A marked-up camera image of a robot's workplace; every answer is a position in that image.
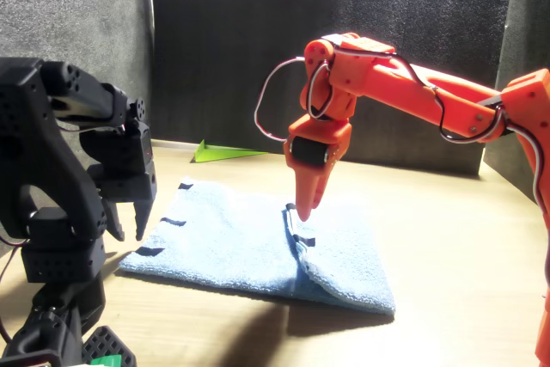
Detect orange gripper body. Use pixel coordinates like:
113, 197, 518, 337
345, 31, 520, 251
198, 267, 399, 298
282, 113, 354, 170

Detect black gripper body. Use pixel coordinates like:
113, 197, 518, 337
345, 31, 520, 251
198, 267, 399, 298
79, 119, 158, 205

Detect light blue towel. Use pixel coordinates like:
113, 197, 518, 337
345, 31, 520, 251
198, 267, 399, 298
117, 176, 397, 316

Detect lime green plastic wedge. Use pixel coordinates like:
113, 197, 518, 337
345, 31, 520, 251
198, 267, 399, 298
190, 138, 270, 165

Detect white red orange arm wire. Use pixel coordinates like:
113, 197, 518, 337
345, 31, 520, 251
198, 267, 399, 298
253, 46, 550, 213

